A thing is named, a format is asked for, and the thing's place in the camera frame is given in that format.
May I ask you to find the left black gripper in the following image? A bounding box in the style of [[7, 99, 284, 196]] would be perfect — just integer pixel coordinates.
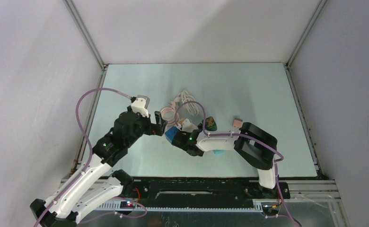
[[125, 110, 167, 147]]

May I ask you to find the blue cube plug adapter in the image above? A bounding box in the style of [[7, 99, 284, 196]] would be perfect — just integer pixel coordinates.
[[164, 126, 179, 144]]

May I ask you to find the green cube plug adapter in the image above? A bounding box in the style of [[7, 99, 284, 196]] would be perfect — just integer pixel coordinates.
[[202, 116, 218, 131]]

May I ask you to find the teal power strip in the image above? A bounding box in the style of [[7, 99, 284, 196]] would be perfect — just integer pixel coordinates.
[[213, 150, 224, 155]]

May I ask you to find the small pink plug adapter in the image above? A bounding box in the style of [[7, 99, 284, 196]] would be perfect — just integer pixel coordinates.
[[232, 117, 243, 129]]

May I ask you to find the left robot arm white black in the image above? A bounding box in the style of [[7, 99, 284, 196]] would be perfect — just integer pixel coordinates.
[[30, 109, 167, 227]]

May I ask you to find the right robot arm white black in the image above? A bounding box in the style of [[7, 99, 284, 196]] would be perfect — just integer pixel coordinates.
[[165, 122, 278, 198]]

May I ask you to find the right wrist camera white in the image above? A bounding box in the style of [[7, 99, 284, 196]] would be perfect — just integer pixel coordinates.
[[175, 118, 198, 133]]

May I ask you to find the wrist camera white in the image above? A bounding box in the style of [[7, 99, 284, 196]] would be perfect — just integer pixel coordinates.
[[131, 95, 150, 118], [175, 118, 198, 133]]

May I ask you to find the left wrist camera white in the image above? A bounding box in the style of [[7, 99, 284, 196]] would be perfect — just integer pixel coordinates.
[[131, 95, 150, 118]]

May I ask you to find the white coiled power cord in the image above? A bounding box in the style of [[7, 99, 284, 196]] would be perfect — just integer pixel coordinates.
[[173, 91, 205, 118]]

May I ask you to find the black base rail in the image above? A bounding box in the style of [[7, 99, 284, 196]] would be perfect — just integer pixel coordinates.
[[121, 177, 290, 210]]

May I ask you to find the grey slotted cable duct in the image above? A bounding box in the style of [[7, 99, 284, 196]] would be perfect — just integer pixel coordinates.
[[66, 200, 279, 214]]

